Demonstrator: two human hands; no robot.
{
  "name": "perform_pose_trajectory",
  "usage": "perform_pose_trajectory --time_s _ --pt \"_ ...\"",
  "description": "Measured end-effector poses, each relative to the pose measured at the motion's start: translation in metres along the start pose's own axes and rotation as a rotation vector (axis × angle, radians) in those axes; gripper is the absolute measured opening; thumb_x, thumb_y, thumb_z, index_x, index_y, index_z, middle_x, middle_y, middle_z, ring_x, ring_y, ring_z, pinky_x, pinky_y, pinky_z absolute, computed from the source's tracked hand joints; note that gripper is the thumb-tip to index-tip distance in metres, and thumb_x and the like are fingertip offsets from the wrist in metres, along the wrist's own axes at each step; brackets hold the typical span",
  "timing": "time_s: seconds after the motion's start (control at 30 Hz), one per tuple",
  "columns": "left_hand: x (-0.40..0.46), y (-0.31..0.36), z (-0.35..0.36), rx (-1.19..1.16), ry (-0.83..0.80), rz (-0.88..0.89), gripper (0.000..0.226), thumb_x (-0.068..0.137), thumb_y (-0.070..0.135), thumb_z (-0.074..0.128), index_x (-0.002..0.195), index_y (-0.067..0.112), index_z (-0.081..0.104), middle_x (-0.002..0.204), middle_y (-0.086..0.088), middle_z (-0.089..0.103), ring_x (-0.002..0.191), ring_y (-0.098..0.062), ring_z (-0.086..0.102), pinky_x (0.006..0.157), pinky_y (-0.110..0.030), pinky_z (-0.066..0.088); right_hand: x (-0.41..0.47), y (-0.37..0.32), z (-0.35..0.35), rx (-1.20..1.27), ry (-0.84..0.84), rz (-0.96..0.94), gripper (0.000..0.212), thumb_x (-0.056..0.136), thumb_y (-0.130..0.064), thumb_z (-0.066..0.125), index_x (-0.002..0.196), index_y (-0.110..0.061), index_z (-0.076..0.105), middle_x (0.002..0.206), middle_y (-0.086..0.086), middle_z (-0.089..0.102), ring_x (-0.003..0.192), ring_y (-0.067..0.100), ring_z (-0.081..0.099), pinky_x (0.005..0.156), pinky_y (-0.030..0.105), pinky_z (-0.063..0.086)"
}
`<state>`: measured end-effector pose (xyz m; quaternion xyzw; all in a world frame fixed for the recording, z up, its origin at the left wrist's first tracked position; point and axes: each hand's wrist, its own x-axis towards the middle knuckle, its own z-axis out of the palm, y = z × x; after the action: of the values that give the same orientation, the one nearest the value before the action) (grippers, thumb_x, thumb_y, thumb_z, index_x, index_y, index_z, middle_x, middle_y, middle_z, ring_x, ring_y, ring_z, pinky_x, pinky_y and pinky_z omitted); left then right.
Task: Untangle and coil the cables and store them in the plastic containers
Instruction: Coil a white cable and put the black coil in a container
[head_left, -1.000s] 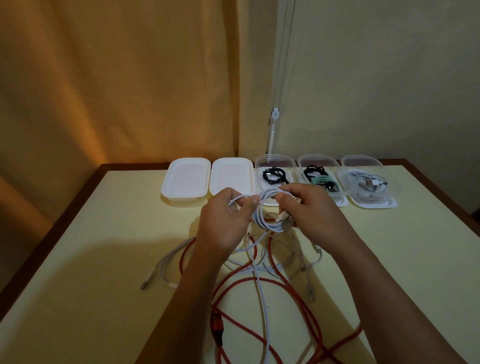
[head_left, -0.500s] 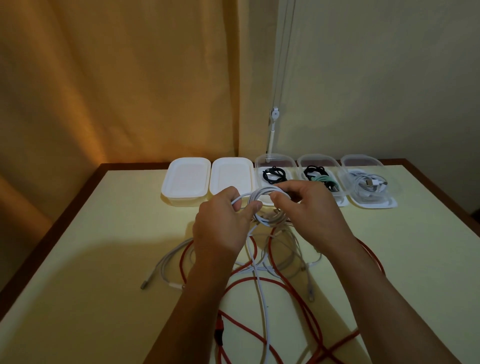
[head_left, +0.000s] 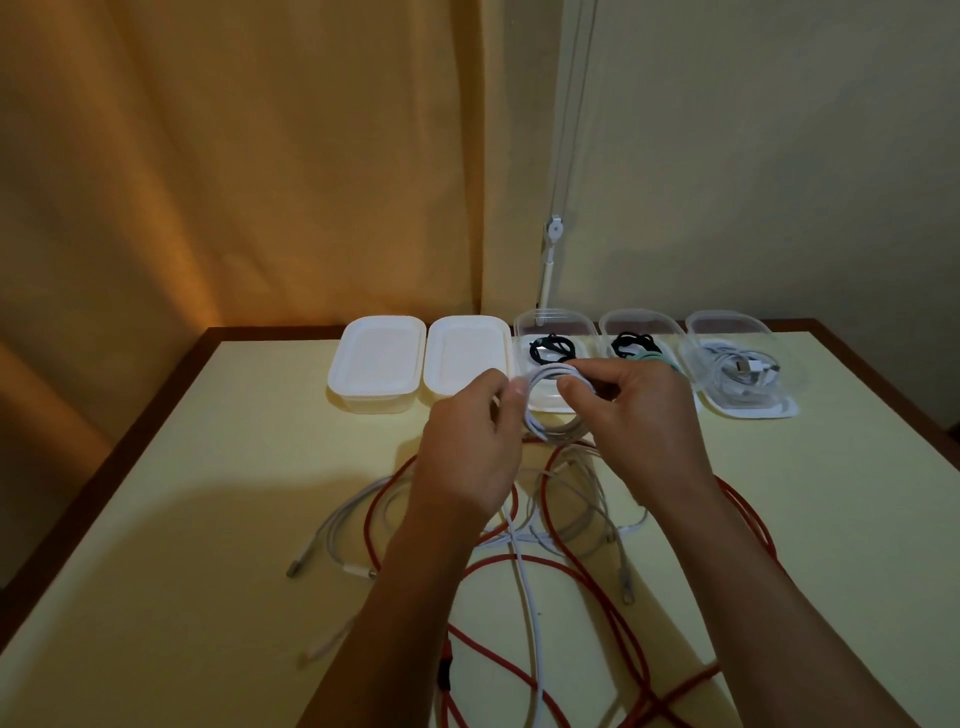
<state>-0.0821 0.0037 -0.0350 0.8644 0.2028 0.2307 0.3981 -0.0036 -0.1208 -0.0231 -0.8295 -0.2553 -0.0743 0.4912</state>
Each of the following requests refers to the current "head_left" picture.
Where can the person's left hand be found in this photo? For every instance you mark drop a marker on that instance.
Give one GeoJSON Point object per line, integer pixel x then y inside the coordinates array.
{"type": "Point", "coordinates": [465, 450]}

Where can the person's right hand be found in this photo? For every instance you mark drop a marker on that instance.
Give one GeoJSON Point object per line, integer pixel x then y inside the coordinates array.
{"type": "Point", "coordinates": [645, 427]}

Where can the person's left thumb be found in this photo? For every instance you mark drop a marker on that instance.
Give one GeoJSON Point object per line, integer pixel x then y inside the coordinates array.
{"type": "Point", "coordinates": [519, 409]}

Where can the person's right thumb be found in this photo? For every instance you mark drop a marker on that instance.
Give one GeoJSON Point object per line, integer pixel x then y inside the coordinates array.
{"type": "Point", "coordinates": [576, 394]}

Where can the person's left forearm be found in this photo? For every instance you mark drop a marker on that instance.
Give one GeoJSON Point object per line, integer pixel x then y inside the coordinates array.
{"type": "Point", "coordinates": [405, 622]}

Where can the person's right forearm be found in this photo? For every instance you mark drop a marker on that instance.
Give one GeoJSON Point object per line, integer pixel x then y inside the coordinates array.
{"type": "Point", "coordinates": [757, 607]}

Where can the open clear plastic container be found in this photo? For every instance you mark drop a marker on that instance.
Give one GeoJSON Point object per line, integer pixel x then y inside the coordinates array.
{"type": "Point", "coordinates": [750, 330]}
{"type": "Point", "coordinates": [637, 321]}
{"type": "Point", "coordinates": [555, 324]}

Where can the closed white plastic container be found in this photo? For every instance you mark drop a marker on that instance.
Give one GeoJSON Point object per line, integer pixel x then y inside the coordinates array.
{"type": "Point", "coordinates": [465, 356]}
{"type": "Point", "coordinates": [375, 360]}

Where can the yellow curtain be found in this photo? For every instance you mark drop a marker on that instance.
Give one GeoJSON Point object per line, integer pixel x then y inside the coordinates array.
{"type": "Point", "coordinates": [225, 165]}

